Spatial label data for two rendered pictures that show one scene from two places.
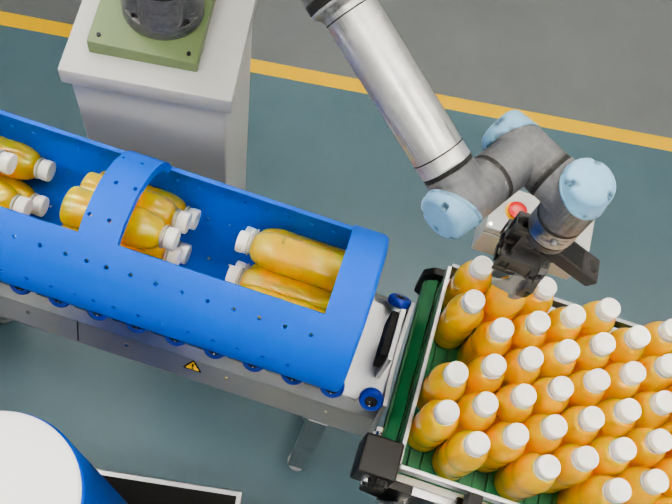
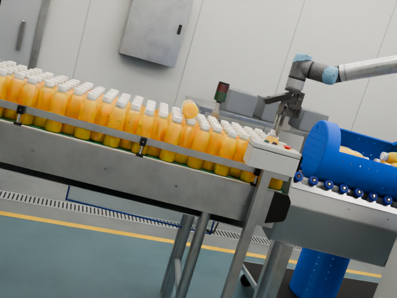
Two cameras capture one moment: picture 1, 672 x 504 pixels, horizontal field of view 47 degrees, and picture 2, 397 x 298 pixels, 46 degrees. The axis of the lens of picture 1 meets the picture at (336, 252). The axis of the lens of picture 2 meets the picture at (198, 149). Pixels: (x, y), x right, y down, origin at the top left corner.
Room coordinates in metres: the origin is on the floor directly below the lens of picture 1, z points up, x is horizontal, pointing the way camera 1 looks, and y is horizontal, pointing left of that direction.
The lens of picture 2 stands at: (2.59, -0.94, 1.37)
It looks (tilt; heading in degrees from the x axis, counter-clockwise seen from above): 11 degrees down; 171
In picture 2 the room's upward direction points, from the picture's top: 16 degrees clockwise
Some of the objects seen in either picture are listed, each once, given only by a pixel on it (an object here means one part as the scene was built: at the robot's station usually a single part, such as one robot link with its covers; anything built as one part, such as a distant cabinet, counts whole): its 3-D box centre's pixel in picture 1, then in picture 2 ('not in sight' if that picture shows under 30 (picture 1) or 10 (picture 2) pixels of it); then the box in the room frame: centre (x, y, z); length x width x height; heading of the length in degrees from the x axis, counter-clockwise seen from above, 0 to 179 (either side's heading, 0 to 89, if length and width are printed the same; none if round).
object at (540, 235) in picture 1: (555, 225); (294, 84); (0.63, -0.30, 1.35); 0.08 x 0.08 x 0.05
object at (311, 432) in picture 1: (307, 440); (262, 287); (0.43, -0.07, 0.31); 0.06 x 0.06 x 0.63; 88
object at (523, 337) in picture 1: (520, 339); not in sight; (0.59, -0.38, 0.99); 0.07 x 0.07 x 0.19
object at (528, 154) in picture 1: (517, 156); (324, 73); (0.67, -0.21, 1.43); 0.11 x 0.11 x 0.08; 57
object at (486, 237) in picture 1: (532, 231); (271, 156); (0.79, -0.35, 1.05); 0.20 x 0.10 x 0.10; 88
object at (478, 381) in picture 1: (478, 380); not in sight; (0.49, -0.32, 0.99); 0.07 x 0.07 x 0.19
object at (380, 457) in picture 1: (377, 459); not in sight; (0.30, -0.18, 0.95); 0.10 x 0.07 x 0.10; 178
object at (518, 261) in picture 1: (531, 244); (290, 103); (0.63, -0.29, 1.27); 0.09 x 0.08 x 0.12; 88
